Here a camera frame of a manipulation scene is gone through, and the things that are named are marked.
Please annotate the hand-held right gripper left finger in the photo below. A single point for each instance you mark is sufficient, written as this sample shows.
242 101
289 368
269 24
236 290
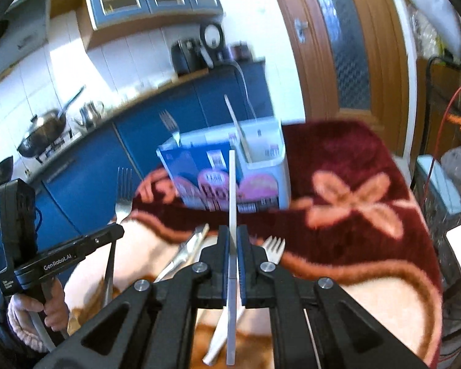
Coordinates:
226 253

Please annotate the metal table knife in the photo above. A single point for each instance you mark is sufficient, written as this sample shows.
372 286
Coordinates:
186 251

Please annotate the gas stove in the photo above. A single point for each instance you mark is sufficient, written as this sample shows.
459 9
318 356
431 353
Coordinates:
57 148

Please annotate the steel kettle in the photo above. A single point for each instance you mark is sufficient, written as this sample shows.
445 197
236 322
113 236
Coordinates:
88 115

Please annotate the blue base cabinets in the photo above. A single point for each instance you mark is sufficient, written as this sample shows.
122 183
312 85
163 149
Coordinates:
100 150

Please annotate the white plastic knife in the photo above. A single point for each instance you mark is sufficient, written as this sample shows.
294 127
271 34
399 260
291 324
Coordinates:
232 184

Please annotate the white plastic fork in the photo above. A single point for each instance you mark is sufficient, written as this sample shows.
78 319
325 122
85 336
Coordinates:
272 248

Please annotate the wooden shelf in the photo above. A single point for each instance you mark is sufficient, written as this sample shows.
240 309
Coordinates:
441 103

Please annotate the steel wok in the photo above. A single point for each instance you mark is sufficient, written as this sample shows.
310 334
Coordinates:
42 130

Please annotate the grey range hood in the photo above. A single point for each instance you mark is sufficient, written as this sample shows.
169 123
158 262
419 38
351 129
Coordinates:
23 30

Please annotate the red pink printed blanket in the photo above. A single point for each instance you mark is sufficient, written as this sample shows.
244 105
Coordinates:
349 161

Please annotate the blue pink utensil box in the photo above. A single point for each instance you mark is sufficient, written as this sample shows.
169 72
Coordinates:
261 184

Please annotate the person's left hand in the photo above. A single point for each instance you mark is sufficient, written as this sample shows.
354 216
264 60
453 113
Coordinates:
55 307

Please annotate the white plastic bag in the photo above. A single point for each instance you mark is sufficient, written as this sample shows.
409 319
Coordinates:
426 7

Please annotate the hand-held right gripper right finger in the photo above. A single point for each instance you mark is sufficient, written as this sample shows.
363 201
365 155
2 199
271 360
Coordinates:
242 253

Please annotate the black round countertop appliance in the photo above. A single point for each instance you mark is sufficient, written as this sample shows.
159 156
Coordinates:
212 38

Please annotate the white plastic stick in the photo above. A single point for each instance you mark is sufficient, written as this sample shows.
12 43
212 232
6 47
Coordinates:
238 130

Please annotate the dark purple pot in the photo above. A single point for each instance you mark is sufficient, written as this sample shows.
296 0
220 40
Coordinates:
238 52

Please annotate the black air fryer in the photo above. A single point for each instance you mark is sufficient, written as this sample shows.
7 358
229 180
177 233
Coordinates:
186 57

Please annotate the metal fork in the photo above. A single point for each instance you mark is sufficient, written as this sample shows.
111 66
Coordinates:
123 207
171 127

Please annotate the light blue plastic lid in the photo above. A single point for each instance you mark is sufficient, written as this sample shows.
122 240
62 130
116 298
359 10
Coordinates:
441 188

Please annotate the wooden door glass panel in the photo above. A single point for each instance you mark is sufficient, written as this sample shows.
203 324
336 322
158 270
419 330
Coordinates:
345 65

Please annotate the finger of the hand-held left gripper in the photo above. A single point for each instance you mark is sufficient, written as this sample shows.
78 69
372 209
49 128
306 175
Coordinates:
102 238

